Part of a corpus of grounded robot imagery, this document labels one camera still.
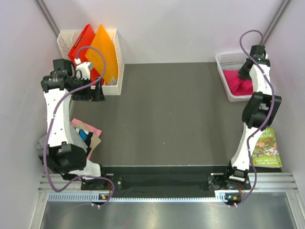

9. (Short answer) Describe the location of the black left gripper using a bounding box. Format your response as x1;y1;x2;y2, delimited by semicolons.
71;76;105;102

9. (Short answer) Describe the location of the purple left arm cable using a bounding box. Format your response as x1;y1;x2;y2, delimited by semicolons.
42;46;107;193

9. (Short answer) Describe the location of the green treehouse book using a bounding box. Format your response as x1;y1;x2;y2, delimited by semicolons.
252;128;282;168

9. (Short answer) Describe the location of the aluminium front rail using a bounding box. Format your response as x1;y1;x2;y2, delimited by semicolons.
39;173;298;204

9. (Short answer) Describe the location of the grey folded t shirt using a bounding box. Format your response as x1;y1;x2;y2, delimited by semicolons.
36;120;87;152

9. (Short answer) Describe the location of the orange plastic folder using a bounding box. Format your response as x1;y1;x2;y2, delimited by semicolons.
85;24;119;85

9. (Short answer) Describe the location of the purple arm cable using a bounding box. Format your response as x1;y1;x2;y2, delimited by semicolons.
42;46;107;193
234;29;275;206

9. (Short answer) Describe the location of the white file organizer rack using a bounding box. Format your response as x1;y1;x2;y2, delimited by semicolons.
57;29;125;96

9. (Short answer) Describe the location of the pink red t shirt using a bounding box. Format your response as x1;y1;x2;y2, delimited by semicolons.
223;70;253;96

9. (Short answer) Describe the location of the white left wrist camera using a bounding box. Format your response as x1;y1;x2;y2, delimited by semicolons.
74;58;93;80

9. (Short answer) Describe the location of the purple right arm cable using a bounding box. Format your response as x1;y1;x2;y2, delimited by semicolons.
234;29;275;206

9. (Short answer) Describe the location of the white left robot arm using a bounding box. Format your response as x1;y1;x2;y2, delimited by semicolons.
39;58;108;189

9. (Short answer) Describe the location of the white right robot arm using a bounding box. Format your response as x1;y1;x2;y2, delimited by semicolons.
222;45;282;189

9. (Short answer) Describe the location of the brown folded cloth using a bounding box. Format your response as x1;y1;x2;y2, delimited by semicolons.
90;134;101;155

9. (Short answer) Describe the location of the white plastic mesh basket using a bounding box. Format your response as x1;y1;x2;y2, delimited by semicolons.
215;51;252;102

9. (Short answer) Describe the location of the red plastic folder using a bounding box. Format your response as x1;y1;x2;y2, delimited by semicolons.
68;24;100;82

